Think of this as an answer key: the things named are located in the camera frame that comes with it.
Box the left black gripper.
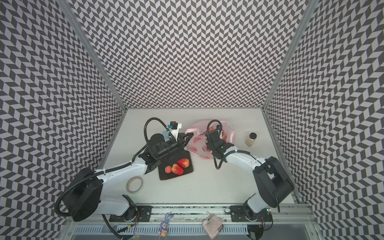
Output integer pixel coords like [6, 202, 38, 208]
[157, 132, 195, 160]

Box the pink plastic bag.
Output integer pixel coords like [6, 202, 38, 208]
[186, 120, 236, 160]

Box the red fake strawberry half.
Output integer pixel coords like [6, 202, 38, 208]
[172, 164, 184, 176]

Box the small red fake fruit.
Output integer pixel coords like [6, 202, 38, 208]
[165, 166, 172, 174]

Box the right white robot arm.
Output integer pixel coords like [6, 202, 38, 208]
[205, 120, 295, 222]

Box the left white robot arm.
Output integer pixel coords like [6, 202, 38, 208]
[54, 117, 194, 222]

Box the light blue oval case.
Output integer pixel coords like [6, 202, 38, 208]
[162, 131, 170, 141]

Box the black square mat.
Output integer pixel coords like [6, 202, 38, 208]
[158, 150, 194, 181]

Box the small jar black lid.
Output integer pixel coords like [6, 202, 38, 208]
[246, 133, 257, 147]

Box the clear tape roll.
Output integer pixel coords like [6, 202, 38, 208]
[126, 176, 144, 194]

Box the pink translucent box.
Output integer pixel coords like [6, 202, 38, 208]
[203, 215, 224, 240]

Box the purple bunny toy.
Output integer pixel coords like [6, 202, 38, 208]
[158, 213, 174, 237]

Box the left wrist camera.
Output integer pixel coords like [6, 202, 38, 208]
[167, 121, 182, 142]

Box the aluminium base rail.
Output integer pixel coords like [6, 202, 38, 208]
[65, 203, 316, 226]

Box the aluminium corner post right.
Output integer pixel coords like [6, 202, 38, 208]
[261, 0, 319, 111]

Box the aluminium corner post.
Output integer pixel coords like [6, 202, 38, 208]
[261, 0, 319, 111]
[56, 0, 127, 112]

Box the aluminium corner post left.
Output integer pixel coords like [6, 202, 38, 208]
[56, 0, 127, 112]

